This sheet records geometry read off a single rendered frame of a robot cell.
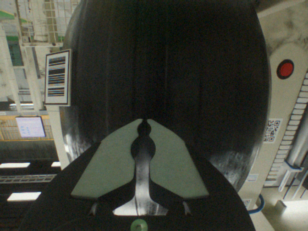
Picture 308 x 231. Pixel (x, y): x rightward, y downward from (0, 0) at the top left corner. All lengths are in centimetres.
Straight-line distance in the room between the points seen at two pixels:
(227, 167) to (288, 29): 35
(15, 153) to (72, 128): 1402
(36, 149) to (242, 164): 1315
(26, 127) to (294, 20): 460
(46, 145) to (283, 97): 1267
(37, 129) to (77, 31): 430
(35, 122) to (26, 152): 945
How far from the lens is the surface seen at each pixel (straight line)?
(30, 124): 447
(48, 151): 1283
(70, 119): 18
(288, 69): 46
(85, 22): 20
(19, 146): 1374
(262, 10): 42
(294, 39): 46
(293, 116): 53
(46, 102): 20
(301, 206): 102
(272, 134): 50
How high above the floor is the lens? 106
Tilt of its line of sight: 20 degrees up
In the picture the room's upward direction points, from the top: 178 degrees counter-clockwise
